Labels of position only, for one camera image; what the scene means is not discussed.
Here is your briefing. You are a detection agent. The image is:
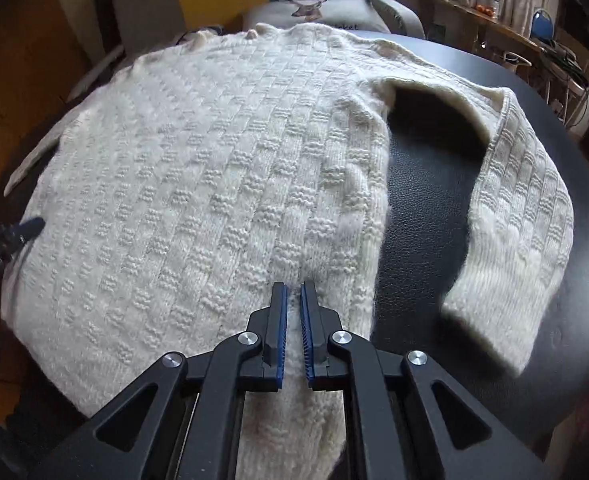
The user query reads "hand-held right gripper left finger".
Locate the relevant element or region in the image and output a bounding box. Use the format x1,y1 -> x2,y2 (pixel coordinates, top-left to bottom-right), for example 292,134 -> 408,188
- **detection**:
27,282 -> 289,480

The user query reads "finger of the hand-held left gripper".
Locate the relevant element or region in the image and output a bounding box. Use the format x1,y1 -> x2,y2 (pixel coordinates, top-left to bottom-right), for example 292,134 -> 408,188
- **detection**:
4,217 -> 45,251

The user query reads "cream knit sweater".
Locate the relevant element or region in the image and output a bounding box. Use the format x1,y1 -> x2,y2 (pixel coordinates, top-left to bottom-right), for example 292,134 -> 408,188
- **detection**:
2,22 -> 575,480

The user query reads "wooden side table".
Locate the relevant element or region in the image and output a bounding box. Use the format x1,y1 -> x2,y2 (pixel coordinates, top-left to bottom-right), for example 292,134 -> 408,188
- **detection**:
421,0 -> 545,78

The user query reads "grey deer print pillow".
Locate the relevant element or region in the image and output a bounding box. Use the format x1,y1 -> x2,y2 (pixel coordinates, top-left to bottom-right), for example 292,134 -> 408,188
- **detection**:
244,0 -> 390,33

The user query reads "brown paper bag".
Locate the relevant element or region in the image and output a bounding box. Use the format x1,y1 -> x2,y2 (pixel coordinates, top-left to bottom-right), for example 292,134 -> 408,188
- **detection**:
494,50 -> 532,73

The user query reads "black television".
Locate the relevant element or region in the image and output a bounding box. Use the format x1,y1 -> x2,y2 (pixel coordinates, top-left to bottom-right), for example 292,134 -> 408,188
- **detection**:
557,0 -> 589,53

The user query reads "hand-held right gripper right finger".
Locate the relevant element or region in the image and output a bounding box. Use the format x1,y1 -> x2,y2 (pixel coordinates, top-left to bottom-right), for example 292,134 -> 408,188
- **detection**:
300,281 -> 555,480

